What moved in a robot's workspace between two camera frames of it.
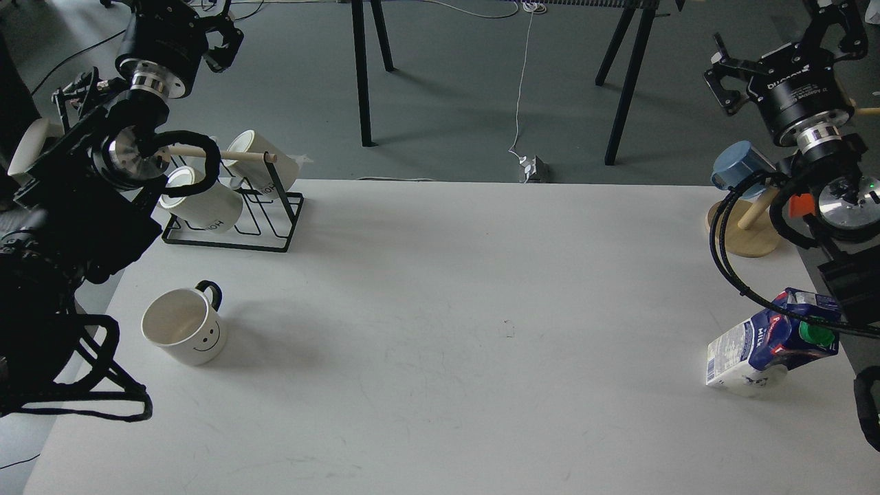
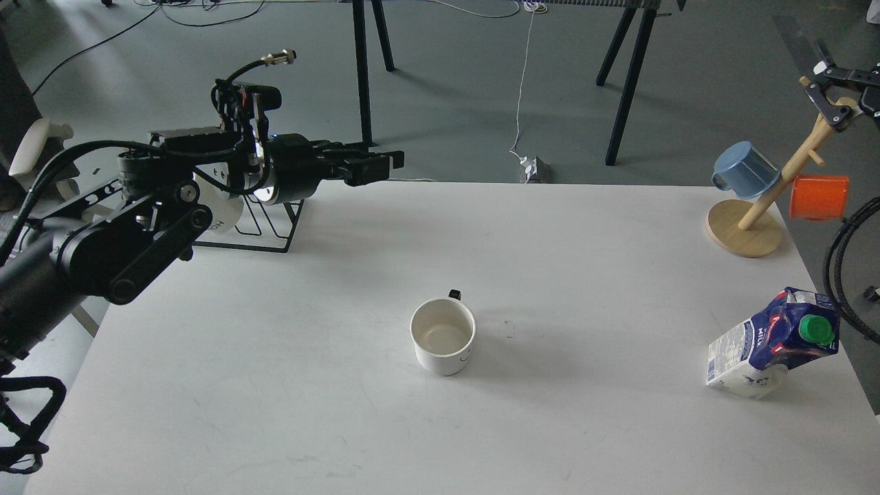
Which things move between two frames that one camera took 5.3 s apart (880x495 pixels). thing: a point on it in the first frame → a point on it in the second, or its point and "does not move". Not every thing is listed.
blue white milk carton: [760, 351] does not move
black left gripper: [166, 42] → [293, 168]
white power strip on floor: [536, 170] does not move
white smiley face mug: [185, 322] → [443, 331]
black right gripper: [801, 91] → [829, 70]
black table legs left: [361, 54] does not move
